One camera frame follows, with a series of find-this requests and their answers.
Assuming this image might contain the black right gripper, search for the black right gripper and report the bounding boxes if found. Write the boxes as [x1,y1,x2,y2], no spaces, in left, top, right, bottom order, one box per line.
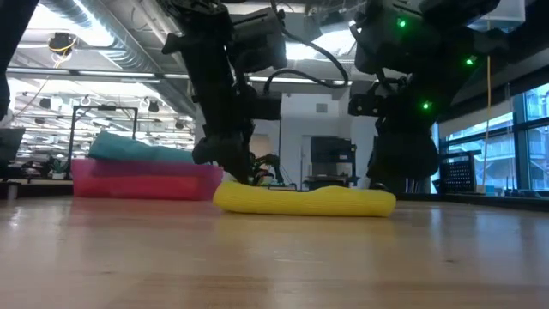
[347,0,486,195]

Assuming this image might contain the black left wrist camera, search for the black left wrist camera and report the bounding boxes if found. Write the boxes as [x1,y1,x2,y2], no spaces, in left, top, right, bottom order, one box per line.
[230,7,289,75]

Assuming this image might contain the pink plastic basket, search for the pink plastic basket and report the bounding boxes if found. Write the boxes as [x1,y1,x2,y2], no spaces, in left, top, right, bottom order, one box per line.
[70,158,225,202]

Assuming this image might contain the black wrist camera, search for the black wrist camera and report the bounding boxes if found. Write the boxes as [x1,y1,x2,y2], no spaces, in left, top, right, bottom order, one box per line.
[347,93,388,118]
[230,7,289,75]

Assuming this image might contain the black window frame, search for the black window frame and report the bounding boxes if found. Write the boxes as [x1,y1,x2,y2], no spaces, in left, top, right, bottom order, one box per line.
[437,64,549,203]

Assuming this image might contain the long ceiling light fixture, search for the long ceiling light fixture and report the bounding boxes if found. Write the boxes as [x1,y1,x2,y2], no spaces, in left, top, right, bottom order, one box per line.
[6,66,190,83]
[248,76,353,87]

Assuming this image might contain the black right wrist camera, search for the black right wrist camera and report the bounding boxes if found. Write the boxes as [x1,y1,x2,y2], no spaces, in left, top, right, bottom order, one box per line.
[347,93,388,118]

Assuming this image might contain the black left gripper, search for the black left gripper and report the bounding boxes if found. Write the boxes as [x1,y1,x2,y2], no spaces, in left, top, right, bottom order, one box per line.
[161,7,258,185]

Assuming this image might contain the yellow microfiber towel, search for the yellow microfiber towel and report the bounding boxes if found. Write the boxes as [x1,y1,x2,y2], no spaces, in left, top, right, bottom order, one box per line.
[212,180,397,218]

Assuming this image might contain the teal microfiber towel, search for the teal microfiber towel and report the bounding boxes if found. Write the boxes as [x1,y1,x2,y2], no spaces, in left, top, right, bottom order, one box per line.
[87,130,195,165]

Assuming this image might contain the yellow ceiling cord reel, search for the yellow ceiling cord reel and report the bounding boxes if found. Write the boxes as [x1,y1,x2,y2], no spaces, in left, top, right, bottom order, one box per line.
[47,32,79,57]

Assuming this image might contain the black background cabinet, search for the black background cabinet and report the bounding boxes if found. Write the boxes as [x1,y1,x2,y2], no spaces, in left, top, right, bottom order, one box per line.
[309,136,359,190]

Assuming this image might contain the dark background monitor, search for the dark background monitor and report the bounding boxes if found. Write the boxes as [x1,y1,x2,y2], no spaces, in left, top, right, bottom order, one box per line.
[0,127,27,180]

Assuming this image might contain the yellow hanging cord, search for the yellow hanging cord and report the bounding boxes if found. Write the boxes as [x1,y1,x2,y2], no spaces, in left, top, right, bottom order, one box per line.
[484,55,492,188]

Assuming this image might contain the black mesh cart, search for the black mesh cart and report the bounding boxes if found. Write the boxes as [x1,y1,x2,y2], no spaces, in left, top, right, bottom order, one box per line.
[432,149,482,194]

